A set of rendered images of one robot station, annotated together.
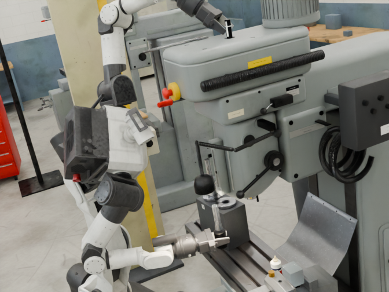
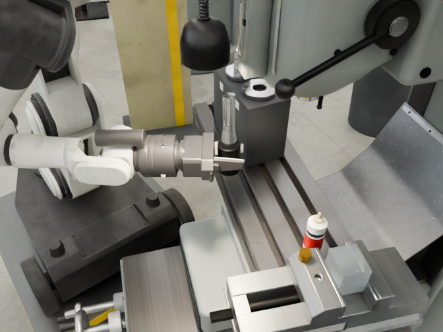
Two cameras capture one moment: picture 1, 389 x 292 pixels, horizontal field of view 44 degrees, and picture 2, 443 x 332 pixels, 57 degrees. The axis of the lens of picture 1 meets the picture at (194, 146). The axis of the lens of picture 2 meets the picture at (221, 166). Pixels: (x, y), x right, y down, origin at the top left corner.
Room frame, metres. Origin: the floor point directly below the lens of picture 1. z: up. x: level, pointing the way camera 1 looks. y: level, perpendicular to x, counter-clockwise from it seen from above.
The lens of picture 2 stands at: (0.98, -0.09, 1.68)
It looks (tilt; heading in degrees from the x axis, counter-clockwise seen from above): 41 degrees down; 6
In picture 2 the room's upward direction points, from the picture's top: straight up
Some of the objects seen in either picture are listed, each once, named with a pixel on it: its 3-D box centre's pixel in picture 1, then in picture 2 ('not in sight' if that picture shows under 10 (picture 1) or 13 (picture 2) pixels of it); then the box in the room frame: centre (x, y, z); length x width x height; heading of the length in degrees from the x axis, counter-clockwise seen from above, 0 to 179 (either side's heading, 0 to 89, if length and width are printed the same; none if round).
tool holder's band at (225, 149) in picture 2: (219, 232); (229, 145); (1.63, -0.04, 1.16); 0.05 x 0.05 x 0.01
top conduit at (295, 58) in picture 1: (264, 69); not in sight; (1.53, -0.26, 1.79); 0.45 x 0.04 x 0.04; 111
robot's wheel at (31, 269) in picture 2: not in sight; (39, 286); (1.67, 0.58, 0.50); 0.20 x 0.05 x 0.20; 43
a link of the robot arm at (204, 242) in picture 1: (198, 243); (185, 157); (1.63, 0.05, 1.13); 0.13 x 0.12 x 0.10; 5
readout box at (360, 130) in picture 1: (373, 110); not in sight; (1.44, -0.58, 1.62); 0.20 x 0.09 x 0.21; 111
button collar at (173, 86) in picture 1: (174, 91); not in sight; (1.57, 0.04, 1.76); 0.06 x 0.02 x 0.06; 21
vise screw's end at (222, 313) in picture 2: not in sight; (221, 315); (1.36, -0.05, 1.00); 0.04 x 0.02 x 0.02; 108
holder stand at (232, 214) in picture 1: (222, 218); (248, 110); (1.93, -0.07, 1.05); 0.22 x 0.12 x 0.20; 29
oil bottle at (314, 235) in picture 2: (276, 267); (315, 230); (1.56, -0.23, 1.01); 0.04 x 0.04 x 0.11
